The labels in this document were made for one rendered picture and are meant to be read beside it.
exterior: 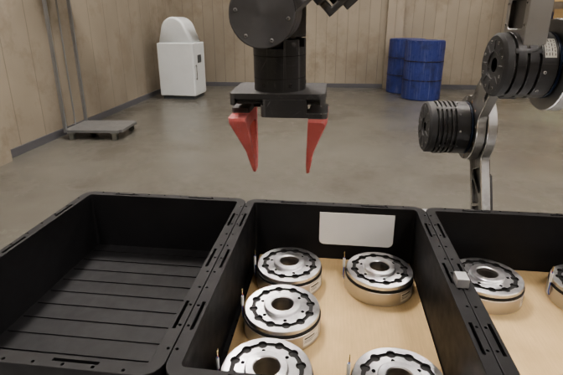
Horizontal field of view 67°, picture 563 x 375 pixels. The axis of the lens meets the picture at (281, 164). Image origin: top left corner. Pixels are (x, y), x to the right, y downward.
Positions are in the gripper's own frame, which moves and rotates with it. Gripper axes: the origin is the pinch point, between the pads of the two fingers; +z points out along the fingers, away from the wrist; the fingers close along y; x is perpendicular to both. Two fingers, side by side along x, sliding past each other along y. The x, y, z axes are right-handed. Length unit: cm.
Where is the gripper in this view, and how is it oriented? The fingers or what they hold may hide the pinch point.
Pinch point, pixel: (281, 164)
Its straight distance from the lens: 50.6
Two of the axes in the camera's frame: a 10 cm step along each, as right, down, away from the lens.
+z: 0.2, 9.3, 3.6
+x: 1.3, -3.6, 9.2
